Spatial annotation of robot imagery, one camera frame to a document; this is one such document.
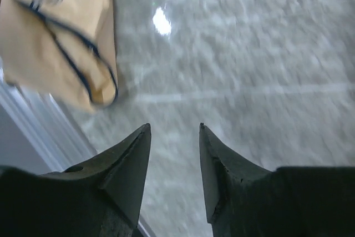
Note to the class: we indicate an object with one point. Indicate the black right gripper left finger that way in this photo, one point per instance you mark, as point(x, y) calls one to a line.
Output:
point(101, 196)

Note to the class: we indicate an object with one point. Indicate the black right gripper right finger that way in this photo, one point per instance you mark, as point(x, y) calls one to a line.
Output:
point(244, 199)

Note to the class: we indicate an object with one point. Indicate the beige underwear navy trim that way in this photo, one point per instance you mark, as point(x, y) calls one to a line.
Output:
point(65, 48)

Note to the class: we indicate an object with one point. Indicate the aluminium mounting rail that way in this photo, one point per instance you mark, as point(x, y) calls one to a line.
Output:
point(39, 136)

